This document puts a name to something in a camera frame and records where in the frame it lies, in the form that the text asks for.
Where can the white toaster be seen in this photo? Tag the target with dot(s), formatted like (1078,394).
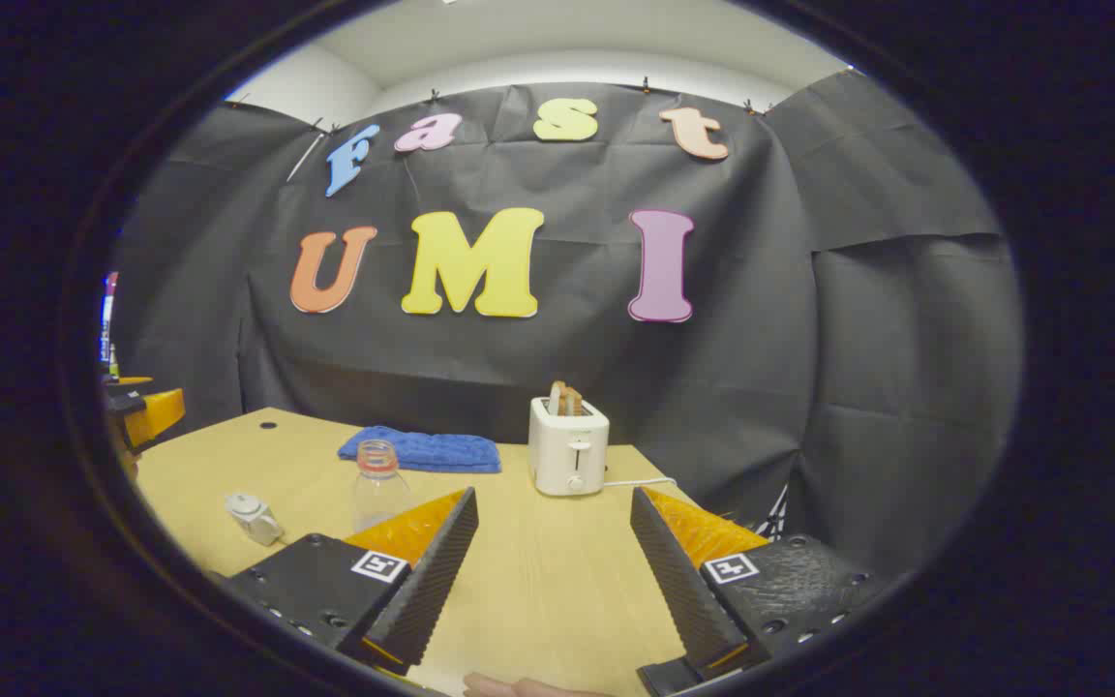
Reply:
(567,450)

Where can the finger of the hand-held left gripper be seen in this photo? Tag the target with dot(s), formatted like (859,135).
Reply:
(159,411)

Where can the black backdrop cloth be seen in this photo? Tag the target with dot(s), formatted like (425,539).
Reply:
(761,339)

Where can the clear plastic water bottle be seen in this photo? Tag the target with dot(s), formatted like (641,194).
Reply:
(378,489)

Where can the blue towel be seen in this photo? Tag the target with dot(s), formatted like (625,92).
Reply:
(422,450)

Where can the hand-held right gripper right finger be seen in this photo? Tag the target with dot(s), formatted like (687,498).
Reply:
(683,590)

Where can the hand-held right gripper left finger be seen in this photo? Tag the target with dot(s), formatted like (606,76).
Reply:
(422,581)

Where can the white floral teacup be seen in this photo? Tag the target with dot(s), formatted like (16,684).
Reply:
(262,528)

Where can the computer monitor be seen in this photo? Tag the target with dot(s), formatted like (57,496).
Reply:
(107,319)

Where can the toast slice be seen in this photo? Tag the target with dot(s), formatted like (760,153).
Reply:
(565,399)

